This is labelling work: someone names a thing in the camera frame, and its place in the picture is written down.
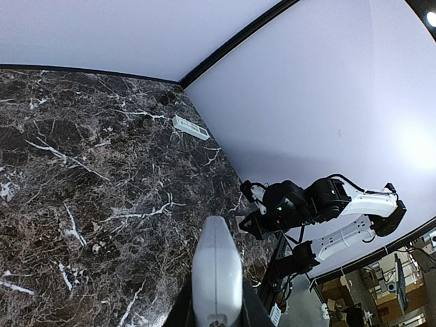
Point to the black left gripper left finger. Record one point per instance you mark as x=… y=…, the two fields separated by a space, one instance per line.
x=181 y=314

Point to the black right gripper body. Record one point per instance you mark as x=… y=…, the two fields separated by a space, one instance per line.
x=261 y=226

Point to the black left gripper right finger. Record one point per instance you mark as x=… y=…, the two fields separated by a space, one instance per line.
x=253 y=312

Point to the grey remote control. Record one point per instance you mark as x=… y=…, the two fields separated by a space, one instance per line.
x=217 y=276

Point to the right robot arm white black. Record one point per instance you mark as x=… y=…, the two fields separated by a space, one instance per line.
x=285 y=206

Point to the white remote control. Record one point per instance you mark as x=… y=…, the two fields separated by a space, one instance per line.
x=190 y=128

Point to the right black frame post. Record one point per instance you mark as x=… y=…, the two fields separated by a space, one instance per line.
x=235 y=41

